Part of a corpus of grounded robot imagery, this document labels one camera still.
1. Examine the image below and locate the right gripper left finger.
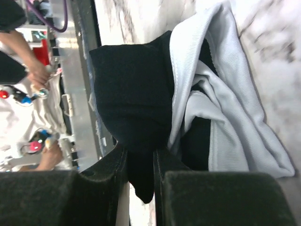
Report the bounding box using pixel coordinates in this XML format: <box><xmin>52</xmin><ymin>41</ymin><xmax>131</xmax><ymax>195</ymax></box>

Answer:
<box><xmin>0</xmin><ymin>145</ymin><xmax>128</xmax><ymax>226</ymax></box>

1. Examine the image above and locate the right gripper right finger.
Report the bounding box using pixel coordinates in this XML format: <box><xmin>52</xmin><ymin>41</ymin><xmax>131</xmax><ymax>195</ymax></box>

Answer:
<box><xmin>153</xmin><ymin>150</ymin><xmax>297</xmax><ymax>226</ymax></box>

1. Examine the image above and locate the black underwear white waistband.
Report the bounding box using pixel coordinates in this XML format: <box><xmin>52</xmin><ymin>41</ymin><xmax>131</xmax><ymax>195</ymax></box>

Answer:
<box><xmin>90</xmin><ymin>3</ymin><xmax>295</xmax><ymax>203</ymax></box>

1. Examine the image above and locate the person's hand in background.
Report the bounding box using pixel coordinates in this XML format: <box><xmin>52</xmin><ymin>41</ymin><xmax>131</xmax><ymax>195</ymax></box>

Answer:
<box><xmin>26</xmin><ymin>59</ymin><xmax>50</xmax><ymax>89</ymax></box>

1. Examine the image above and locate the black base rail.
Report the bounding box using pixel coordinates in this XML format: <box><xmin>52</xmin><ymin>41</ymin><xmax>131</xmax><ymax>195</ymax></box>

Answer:
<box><xmin>72</xmin><ymin>0</ymin><xmax>115</xmax><ymax>157</ymax></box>

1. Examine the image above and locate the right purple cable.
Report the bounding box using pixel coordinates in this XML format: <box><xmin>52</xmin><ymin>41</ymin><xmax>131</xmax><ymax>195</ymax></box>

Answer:
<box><xmin>24</xmin><ymin>0</ymin><xmax>69</xmax><ymax>33</ymax></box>

